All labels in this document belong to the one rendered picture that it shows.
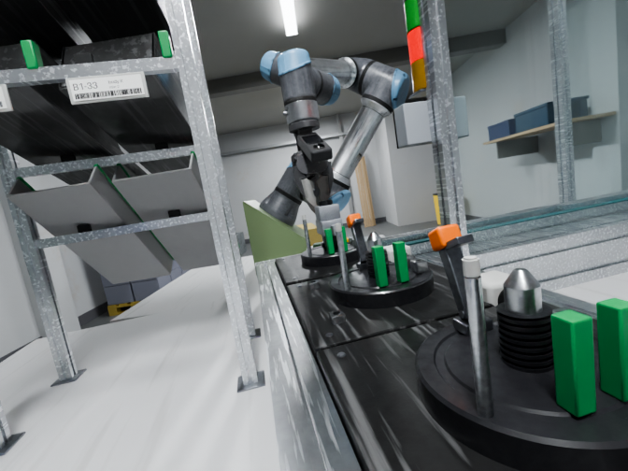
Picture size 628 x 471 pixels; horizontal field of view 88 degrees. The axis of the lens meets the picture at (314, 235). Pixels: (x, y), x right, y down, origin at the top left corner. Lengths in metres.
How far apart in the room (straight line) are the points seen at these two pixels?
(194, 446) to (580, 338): 0.38
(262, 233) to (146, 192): 0.57
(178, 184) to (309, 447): 0.46
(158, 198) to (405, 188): 7.26
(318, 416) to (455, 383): 0.10
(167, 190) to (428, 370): 0.50
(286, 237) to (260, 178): 7.79
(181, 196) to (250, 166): 8.34
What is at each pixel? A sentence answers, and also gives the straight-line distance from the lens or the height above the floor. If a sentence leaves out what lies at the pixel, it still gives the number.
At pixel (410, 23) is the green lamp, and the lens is 0.68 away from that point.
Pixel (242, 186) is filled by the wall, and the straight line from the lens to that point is 8.98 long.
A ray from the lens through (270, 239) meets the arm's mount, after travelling 1.13.
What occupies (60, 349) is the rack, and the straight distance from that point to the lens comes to 0.75.
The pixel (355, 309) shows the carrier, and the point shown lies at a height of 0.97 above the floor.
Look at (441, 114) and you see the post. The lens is 0.61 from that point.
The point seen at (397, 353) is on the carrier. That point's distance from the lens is 0.31.
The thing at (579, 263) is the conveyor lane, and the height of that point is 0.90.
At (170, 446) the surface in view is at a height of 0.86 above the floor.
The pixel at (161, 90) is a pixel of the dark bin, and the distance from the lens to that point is 0.55.
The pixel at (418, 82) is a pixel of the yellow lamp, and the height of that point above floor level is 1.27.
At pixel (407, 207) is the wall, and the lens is 7.76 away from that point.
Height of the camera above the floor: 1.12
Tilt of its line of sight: 8 degrees down
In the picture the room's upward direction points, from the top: 9 degrees counter-clockwise
